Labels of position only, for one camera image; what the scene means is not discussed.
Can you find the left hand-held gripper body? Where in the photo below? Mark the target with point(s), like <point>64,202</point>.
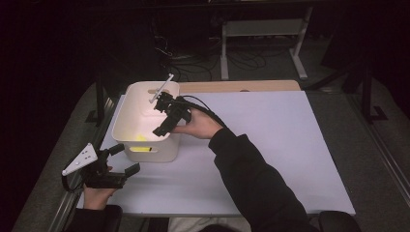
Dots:
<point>98,177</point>

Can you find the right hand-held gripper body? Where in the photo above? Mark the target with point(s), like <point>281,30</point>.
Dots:
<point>179,112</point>

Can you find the yellow shuttlecock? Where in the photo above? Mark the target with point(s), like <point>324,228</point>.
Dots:
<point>140,138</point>

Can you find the white plastic storage bin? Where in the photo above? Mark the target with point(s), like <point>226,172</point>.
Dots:
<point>138,119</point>

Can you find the person's left hand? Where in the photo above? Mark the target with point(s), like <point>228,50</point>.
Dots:
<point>96,198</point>

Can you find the person's right hand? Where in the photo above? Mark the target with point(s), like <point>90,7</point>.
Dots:
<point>201,125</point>

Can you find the black metal stand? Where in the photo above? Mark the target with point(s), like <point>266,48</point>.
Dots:
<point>100,96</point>
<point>367,96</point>

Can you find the wooden table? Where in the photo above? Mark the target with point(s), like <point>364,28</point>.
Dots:
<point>238,86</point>

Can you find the person's light trousers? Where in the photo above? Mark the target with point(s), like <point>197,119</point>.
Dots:
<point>183,225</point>

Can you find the white table cover sheet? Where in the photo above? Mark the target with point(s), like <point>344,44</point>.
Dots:
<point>283,135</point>

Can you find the aluminium rail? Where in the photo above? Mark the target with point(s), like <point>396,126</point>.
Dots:
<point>383,151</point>
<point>69,206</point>

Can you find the white metal table frame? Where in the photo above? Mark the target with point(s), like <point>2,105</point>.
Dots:
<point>262,27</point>

